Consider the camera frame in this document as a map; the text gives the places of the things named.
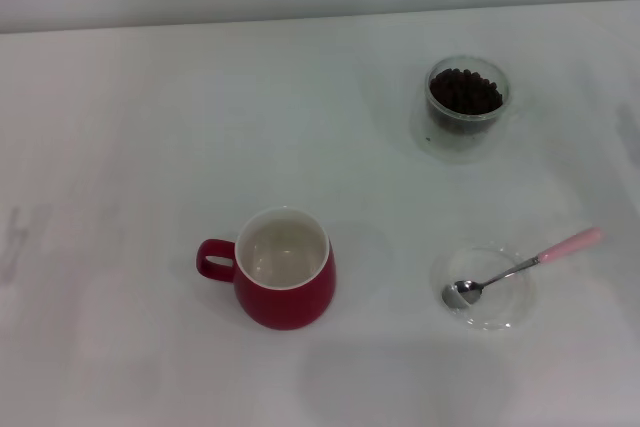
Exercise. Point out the red ceramic mug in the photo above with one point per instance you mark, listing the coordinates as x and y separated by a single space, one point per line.
285 302

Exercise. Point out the clear glass cup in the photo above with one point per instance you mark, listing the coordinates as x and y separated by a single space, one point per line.
465 147

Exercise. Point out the glass jar of coffee beans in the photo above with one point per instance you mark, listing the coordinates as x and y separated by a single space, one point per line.
465 94

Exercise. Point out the clear glass saucer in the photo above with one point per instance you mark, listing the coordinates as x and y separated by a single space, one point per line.
510 297

